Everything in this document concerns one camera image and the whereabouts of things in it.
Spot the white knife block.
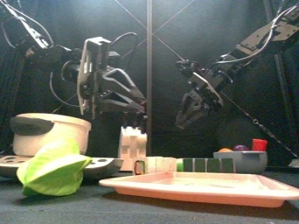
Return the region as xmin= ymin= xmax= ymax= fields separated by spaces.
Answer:
xmin=117 ymin=125 xmax=149 ymax=172

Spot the purple toy ball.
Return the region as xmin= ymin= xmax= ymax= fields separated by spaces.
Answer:
xmin=233 ymin=144 xmax=251 ymax=152

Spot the white toy sushi roll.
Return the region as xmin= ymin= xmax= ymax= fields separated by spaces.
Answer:
xmin=134 ymin=156 xmax=181 ymax=176

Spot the dark green block row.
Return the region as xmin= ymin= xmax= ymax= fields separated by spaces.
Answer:
xmin=182 ymin=157 xmax=237 ymax=174

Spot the red toy cup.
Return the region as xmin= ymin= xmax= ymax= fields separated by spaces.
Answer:
xmin=251 ymin=138 xmax=270 ymax=152

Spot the gray toy bowl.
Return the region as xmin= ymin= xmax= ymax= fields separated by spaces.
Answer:
xmin=213 ymin=150 xmax=270 ymax=175

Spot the gray toy stove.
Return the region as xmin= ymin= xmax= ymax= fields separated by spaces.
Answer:
xmin=0 ymin=154 xmax=126 ymax=180

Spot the pink plastic tray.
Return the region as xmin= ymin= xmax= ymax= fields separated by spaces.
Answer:
xmin=98 ymin=171 xmax=299 ymax=209

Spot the green toy lettuce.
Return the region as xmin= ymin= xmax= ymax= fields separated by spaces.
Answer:
xmin=15 ymin=137 xmax=94 ymax=198

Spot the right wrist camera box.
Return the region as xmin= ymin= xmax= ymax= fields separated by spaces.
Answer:
xmin=175 ymin=59 xmax=205 ymax=77

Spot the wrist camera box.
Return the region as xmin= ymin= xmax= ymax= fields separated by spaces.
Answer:
xmin=107 ymin=49 xmax=123 ymax=69
xmin=175 ymin=59 xmax=205 ymax=77

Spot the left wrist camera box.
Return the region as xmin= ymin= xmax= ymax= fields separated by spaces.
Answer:
xmin=107 ymin=49 xmax=123 ymax=69

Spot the thin diagonal brace wire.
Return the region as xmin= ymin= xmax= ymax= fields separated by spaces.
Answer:
xmin=51 ymin=0 xmax=197 ymax=115
xmin=113 ymin=0 xmax=299 ymax=159

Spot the vertical metal frame pole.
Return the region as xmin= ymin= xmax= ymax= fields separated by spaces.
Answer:
xmin=146 ymin=0 xmax=154 ymax=157

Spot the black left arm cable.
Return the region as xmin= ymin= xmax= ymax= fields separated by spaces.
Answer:
xmin=110 ymin=31 xmax=141 ymax=60

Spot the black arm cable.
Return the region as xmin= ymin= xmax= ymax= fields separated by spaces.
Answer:
xmin=110 ymin=31 xmax=141 ymax=60
xmin=213 ymin=3 xmax=299 ymax=67

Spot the white toy pot, gray handle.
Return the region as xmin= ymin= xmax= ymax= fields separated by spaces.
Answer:
xmin=10 ymin=112 xmax=94 ymax=158

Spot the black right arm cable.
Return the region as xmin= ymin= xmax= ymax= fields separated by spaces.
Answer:
xmin=213 ymin=3 xmax=299 ymax=67

